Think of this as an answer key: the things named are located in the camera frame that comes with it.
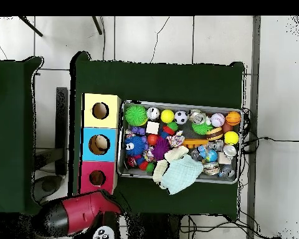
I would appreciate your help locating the orange basketball toy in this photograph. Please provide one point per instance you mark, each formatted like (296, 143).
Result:
(233, 118)

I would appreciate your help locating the dark green side table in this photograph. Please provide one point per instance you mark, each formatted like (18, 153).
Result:
(20, 124)

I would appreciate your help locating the small silver can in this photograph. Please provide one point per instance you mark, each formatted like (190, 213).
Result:
(153, 113)

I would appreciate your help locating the orange plastic block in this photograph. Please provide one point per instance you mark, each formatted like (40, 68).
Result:
(195, 143)

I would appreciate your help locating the wooden box three holes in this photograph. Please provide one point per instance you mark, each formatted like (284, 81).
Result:
(98, 129)

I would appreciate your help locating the white baseball toy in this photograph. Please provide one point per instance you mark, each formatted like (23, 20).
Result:
(218, 119)

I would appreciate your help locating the black flat panel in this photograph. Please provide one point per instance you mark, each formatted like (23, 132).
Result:
(62, 124)

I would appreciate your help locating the black white soccer ball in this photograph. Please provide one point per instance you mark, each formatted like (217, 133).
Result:
(181, 117)

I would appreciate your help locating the pale wooden cube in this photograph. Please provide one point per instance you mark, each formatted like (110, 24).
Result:
(152, 128)

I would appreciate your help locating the mint green cloth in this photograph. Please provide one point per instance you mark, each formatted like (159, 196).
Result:
(182, 175)

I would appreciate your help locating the dark blue spiky ball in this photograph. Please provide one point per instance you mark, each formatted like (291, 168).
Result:
(134, 146)

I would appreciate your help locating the yellow ball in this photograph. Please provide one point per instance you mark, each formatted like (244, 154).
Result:
(167, 116)
(231, 137)

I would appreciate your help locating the black tripod leg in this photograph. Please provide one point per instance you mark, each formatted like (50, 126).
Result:
(30, 26)
(97, 25)

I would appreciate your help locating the plain green spiky ball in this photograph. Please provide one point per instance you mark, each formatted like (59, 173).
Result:
(136, 115)

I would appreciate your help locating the colourful patterned cloth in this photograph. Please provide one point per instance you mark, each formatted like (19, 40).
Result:
(175, 141)

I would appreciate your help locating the purple spiky toy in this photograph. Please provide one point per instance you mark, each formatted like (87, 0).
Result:
(161, 148)

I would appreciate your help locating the blue globe ball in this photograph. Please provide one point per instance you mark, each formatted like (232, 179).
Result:
(210, 156)

